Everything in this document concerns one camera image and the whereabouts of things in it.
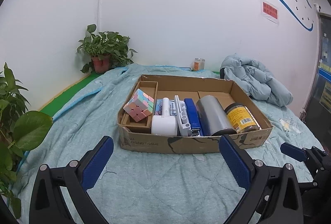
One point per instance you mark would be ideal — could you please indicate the colourful pink box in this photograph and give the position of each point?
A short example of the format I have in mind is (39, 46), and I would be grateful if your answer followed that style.
(158, 108)

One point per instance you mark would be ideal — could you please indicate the yellow label glass jar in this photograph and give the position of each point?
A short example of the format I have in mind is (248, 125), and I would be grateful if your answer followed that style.
(241, 118)

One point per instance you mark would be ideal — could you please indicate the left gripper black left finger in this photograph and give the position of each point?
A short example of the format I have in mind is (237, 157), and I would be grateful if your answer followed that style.
(47, 204)

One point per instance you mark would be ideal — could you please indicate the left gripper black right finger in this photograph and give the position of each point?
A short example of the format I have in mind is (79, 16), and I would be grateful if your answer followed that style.
(272, 192)

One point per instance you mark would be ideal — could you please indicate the large leafy green plant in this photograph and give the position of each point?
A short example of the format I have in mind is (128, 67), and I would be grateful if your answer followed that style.
(22, 130)

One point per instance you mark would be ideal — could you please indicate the silver metal cylinder can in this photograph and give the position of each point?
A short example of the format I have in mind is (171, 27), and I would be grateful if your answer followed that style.
(213, 118)

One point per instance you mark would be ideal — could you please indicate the pastel rubik's cube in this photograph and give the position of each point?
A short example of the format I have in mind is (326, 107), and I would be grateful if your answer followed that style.
(140, 106)

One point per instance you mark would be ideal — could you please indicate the light blue puffer jacket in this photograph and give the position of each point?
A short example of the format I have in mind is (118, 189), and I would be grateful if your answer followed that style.
(255, 80)

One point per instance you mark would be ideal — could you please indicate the brown cardboard tray box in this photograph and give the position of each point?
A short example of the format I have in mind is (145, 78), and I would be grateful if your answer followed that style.
(137, 136)

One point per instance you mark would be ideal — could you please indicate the blue stapler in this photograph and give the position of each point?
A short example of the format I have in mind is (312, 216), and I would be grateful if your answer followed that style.
(193, 117)

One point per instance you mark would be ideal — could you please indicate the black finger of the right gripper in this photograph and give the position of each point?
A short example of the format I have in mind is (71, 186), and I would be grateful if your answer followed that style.
(301, 152)

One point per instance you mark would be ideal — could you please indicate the potted plant red pot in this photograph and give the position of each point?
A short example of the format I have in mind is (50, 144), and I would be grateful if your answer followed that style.
(106, 49)

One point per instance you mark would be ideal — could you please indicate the white folding phone stand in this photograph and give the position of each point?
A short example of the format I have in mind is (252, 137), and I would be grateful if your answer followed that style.
(182, 117)

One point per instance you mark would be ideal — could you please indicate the small orange glass jar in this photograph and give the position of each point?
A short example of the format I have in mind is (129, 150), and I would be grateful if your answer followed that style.
(199, 64)

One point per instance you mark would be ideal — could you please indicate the red wall notice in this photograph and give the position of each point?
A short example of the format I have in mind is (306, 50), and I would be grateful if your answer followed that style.
(269, 12)

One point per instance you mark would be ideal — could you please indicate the white lint remover device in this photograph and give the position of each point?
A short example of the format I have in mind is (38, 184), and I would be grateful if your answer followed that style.
(164, 125)

